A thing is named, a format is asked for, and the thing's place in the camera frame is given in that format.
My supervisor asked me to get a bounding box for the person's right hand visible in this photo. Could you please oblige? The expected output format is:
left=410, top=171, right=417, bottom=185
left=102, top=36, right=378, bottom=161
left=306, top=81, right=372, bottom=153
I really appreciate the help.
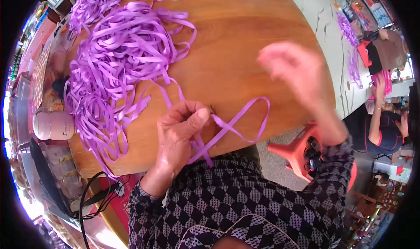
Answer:
left=257, top=41, right=329, bottom=113

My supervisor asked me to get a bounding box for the person's left hand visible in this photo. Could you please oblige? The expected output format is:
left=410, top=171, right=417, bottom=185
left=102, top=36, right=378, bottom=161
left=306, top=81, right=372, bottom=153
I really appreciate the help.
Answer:
left=156, top=100, right=211, bottom=178

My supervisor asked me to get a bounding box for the purple ribbon strip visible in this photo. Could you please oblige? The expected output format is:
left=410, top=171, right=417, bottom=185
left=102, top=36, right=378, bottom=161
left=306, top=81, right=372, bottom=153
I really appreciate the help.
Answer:
left=149, top=77, right=270, bottom=168

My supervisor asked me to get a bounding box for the round wooden table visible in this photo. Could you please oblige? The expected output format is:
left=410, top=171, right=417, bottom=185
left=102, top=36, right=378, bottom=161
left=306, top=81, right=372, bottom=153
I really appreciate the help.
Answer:
left=67, top=0, right=336, bottom=179

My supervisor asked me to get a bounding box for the white marble table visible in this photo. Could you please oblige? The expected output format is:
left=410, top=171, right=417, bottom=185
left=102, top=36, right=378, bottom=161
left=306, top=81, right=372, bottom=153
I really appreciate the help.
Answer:
left=282, top=0, right=373, bottom=120

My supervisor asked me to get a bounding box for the heap of purple ribbons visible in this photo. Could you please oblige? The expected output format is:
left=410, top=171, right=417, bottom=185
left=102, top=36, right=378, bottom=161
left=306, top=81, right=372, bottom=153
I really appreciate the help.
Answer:
left=336, top=12, right=363, bottom=89

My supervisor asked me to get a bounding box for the red plastic stool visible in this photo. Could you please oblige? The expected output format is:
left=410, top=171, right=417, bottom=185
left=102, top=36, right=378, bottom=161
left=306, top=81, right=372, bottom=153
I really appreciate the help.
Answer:
left=267, top=121, right=357, bottom=192

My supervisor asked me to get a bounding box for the shelf of goods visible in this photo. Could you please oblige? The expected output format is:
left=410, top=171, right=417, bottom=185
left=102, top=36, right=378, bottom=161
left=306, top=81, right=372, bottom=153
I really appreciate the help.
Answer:
left=323, top=0, right=399, bottom=30

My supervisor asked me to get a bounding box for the person's body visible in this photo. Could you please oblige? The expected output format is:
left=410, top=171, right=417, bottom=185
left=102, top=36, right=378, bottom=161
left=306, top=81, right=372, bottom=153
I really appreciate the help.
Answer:
left=128, top=141, right=355, bottom=249

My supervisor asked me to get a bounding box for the pile of purple ribbons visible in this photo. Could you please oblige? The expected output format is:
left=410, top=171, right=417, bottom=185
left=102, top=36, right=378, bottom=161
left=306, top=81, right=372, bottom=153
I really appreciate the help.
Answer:
left=64, top=0, right=197, bottom=179

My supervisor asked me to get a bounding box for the red carton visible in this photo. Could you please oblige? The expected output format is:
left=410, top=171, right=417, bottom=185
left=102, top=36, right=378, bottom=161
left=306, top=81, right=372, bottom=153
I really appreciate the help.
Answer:
left=98, top=174, right=145, bottom=233

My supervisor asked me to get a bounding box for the white round jar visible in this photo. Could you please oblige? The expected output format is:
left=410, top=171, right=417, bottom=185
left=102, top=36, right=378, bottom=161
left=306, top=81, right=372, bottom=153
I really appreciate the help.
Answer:
left=33, top=111, right=75, bottom=141

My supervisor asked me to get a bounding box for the shop shelf with packets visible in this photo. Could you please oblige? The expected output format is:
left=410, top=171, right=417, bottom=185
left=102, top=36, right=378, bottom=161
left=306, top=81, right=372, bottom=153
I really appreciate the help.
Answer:
left=7, top=0, right=82, bottom=236

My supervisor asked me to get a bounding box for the black cable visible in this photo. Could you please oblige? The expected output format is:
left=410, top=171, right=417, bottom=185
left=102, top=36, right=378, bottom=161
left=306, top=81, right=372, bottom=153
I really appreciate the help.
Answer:
left=78, top=171, right=124, bottom=249

